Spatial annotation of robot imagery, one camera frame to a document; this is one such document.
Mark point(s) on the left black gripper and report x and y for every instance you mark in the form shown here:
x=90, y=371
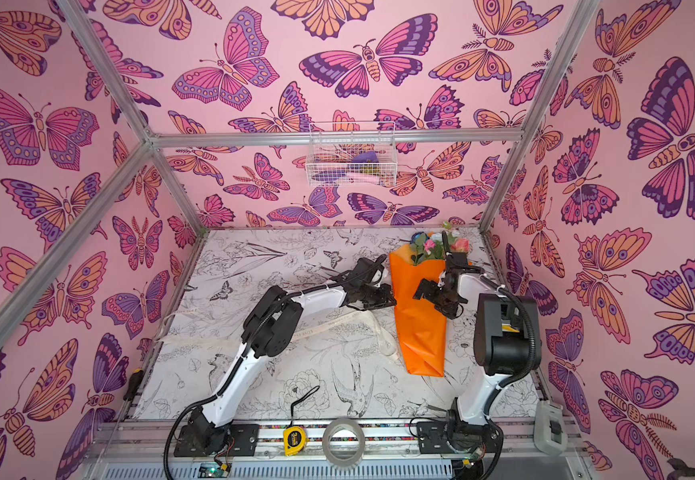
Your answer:
x=386, y=302

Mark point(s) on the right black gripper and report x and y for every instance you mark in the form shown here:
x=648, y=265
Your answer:
x=443, y=291

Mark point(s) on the orange wrapping paper sheet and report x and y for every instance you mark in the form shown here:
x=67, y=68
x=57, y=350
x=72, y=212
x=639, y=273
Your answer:
x=421, y=330

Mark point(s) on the small pink fake rose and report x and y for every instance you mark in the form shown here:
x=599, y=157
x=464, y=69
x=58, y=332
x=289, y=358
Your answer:
x=432, y=250

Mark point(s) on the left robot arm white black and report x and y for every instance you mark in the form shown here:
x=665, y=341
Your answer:
x=267, y=331

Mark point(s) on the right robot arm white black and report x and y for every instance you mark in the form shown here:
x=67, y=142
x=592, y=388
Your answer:
x=505, y=344

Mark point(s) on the clear tape roll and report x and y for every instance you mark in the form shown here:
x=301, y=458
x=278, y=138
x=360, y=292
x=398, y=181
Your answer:
x=343, y=443

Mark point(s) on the yellow tape measure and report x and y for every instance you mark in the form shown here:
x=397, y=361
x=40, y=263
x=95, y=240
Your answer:
x=294, y=437

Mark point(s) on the grey plastic clamp device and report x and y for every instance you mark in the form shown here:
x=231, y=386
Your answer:
x=549, y=434

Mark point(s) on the green circuit board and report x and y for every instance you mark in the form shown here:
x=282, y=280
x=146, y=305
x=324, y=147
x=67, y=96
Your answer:
x=214, y=470

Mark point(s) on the black screwdriver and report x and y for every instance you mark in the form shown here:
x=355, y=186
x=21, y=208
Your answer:
x=133, y=385

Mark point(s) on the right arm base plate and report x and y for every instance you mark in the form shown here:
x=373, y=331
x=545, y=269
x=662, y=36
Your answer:
x=441, y=437

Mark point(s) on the white wire basket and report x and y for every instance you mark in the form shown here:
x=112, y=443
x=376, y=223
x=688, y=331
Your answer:
x=351, y=153

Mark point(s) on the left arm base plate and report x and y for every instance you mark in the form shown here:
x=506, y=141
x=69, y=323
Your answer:
x=232, y=439

